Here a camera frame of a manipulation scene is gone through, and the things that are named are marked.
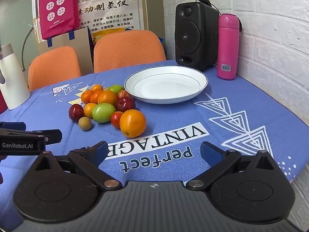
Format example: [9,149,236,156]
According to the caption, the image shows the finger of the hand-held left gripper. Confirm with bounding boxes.
[0,129,63,155]
[0,121,26,131]

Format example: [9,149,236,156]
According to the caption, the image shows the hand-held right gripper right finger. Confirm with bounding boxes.
[186,141,276,191]

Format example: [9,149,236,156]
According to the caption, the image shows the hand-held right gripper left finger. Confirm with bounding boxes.
[34,141,122,191]

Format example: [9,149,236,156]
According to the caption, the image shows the tan longan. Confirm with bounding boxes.
[78,117,92,131]

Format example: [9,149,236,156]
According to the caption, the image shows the small red plum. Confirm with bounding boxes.
[110,111,124,129]

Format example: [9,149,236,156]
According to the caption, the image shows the green apple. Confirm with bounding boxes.
[107,84,124,95]
[92,103,117,123]

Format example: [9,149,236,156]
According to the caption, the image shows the large orange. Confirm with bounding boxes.
[119,109,147,138]

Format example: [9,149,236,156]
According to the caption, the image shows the dark red plum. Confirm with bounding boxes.
[116,96,136,113]
[69,104,84,123]

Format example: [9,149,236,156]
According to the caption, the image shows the medium orange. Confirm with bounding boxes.
[98,90,118,106]

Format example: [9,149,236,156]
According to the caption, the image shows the mandarin orange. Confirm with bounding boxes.
[81,90,94,104]
[90,90,104,104]

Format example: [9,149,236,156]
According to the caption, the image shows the pinkish red plum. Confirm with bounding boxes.
[117,90,132,100]

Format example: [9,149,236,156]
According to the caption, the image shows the white plate with blue rim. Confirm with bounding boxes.
[124,66,208,104]

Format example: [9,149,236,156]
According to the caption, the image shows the red object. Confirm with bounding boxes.
[0,93,8,114]

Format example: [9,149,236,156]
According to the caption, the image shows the white bottle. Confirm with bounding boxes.
[0,43,31,110]

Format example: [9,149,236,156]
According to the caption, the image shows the narrow orange chair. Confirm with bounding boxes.
[28,46,82,91]

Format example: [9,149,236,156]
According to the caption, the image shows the wide orange chair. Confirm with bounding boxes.
[93,30,167,73]

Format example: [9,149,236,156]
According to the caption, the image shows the pink thermos bottle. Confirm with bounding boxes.
[216,13,242,80]

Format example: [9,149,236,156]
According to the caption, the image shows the black loudspeaker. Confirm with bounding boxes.
[174,2,220,72]

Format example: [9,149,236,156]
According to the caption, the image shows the pink tote bag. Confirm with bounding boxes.
[39,0,80,40]

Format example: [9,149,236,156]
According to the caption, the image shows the thin black curved cable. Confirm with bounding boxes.
[22,25,34,72]

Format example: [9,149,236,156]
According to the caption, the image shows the brown paper bag blue handles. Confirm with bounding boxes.
[36,28,93,75]

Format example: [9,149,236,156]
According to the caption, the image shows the framed wall poster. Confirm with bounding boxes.
[77,0,145,33]

